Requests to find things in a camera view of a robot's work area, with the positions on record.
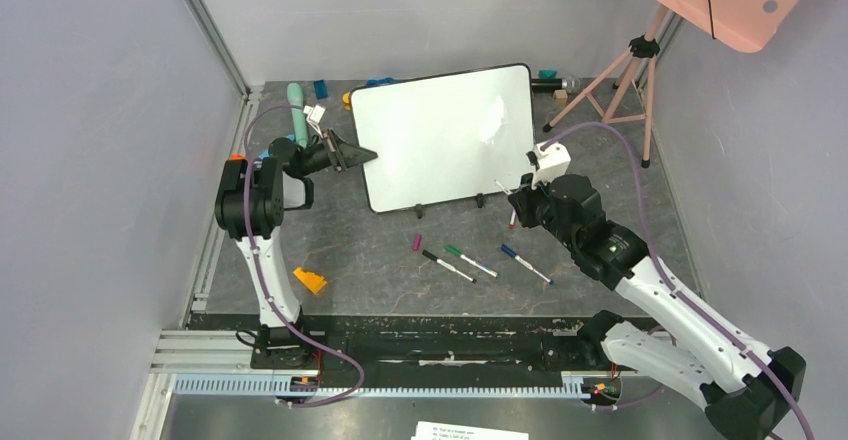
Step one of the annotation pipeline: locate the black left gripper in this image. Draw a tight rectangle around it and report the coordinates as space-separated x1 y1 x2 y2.
297 128 378 177

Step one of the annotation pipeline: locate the white marker pen body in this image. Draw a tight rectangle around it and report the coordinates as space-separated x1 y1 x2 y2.
494 179 513 196

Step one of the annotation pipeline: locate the white whiteboard with black frame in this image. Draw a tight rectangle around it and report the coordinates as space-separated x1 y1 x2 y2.
350 63 535 213

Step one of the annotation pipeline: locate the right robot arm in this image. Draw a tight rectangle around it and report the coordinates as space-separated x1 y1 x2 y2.
507 174 814 439

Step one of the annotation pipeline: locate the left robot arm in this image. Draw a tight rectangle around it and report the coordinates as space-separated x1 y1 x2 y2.
214 129 378 370

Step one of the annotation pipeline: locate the blue capped marker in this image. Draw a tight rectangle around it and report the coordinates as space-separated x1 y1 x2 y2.
501 244 554 285

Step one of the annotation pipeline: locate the dark blue block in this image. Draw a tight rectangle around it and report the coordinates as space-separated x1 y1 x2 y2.
313 79 329 100

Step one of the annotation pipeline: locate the green capped marker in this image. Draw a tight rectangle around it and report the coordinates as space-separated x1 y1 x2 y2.
444 244 498 278

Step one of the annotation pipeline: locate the mint green toy microphone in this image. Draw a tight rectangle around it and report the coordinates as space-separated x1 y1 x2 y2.
286 82 310 147

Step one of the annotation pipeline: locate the blue toy car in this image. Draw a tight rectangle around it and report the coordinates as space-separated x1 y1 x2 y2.
364 77 397 87

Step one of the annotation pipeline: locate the black capped marker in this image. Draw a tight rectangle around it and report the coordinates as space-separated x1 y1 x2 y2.
421 249 476 283

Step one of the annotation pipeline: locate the wooden cube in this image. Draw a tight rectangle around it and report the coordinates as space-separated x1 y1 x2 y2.
552 89 570 106

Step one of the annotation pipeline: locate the black flashlight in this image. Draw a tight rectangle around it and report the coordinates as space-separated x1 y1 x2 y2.
531 76 582 94

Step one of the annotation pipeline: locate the teal block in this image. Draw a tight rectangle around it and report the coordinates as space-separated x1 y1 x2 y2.
538 69 558 79

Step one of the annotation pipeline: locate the orange wedge block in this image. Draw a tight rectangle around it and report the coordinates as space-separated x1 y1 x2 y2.
293 267 328 295

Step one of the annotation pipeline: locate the white paper sheet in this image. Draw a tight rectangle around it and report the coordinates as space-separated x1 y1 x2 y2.
411 421 529 440

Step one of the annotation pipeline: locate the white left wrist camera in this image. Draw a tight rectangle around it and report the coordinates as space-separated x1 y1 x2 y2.
303 105 326 136

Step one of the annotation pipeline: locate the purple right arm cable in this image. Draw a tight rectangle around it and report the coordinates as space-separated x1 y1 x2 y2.
540 120 816 440

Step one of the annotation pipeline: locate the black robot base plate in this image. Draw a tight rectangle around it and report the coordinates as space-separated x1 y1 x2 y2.
248 311 645 389

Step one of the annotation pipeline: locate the aluminium frame profile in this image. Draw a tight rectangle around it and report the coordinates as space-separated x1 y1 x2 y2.
184 0 252 98

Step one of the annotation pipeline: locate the white cable duct rail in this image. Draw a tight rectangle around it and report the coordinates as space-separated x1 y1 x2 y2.
173 373 601 400

